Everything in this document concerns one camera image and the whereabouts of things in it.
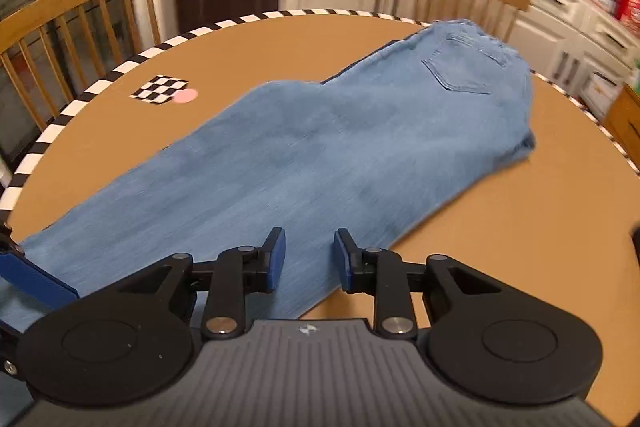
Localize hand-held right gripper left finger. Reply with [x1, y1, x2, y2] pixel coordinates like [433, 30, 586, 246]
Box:
[85, 227, 287, 341]

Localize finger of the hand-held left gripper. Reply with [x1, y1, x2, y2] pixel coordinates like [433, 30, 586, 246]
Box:
[0, 223, 80, 311]

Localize checkered marker sticker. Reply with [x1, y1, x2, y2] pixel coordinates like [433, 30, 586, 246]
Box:
[131, 75, 190, 106]

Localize white storage bin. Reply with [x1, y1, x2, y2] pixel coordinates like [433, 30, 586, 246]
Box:
[580, 74, 621, 118]

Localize red snack box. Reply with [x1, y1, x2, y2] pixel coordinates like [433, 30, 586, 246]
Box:
[615, 0, 640, 38]

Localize wooden drawer cabinet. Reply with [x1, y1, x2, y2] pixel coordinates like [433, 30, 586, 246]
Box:
[602, 84, 640, 158]

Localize blue denim jeans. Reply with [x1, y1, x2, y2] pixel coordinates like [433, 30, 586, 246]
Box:
[0, 19, 537, 333]

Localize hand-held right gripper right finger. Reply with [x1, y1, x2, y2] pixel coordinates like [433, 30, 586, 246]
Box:
[334, 228, 538, 339]

